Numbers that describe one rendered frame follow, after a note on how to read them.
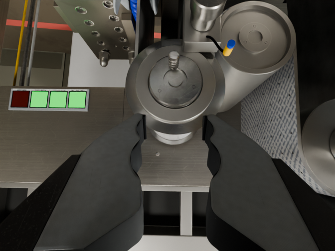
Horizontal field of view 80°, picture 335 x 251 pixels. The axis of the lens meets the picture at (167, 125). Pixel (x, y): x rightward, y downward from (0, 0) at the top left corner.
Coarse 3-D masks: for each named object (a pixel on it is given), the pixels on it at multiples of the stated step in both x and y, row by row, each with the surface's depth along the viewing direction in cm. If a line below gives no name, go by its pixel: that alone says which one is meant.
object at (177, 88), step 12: (180, 60) 28; (192, 60) 28; (156, 72) 28; (168, 72) 28; (180, 72) 28; (192, 72) 28; (156, 84) 28; (168, 84) 28; (180, 84) 28; (192, 84) 28; (156, 96) 27; (168, 96) 27; (180, 96) 27; (192, 96) 27
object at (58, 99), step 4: (52, 92) 63; (56, 92) 63; (60, 92) 63; (64, 92) 63; (52, 96) 63; (56, 96) 63; (60, 96) 63; (64, 96) 63; (52, 100) 63; (56, 100) 63; (60, 100) 63; (64, 100) 63; (52, 104) 63; (56, 104) 63; (60, 104) 63; (64, 104) 63
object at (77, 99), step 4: (72, 92) 63; (76, 92) 63; (80, 92) 63; (84, 92) 63; (72, 96) 63; (76, 96) 63; (80, 96) 63; (84, 96) 63; (72, 100) 63; (76, 100) 63; (80, 100) 63; (84, 100) 63; (72, 104) 62; (76, 104) 62; (80, 104) 62; (84, 104) 62
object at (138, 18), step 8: (144, 0) 37; (144, 8) 37; (144, 16) 37; (136, 24) 32; (144, 24) 37; (136, 32) 32; (144, 32) 38; (152, 32) 52; (136, 40) 31; (144, 40) 38; (152, 40) 52; (136, 48) 31; (144, 48) 38; (136, 56) 31
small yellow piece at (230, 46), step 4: (208, 36) 26; (212, 40) 25; (232, 40) 22; (216, 44) 25; (228, 44) 22; (232, 44) 22; (220, 48) 25; (224, 48) 23; (228, 48) 22; (232, 48) 23; (224, 52) 24; (228, 52) 23
